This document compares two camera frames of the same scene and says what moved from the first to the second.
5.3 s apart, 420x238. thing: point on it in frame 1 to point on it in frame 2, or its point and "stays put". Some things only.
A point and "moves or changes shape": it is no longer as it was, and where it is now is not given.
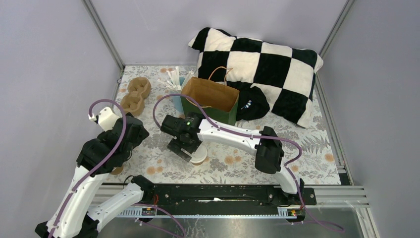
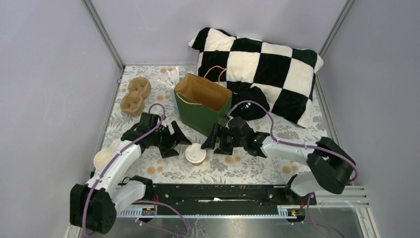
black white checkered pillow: [286, 75] stays put
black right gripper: [176, 146] to [223, 149]
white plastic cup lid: [199, 155] stays put
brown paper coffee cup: [198, 163] stays put
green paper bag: [219, 99] moves or changes shape
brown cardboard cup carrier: [133, 102] stays put
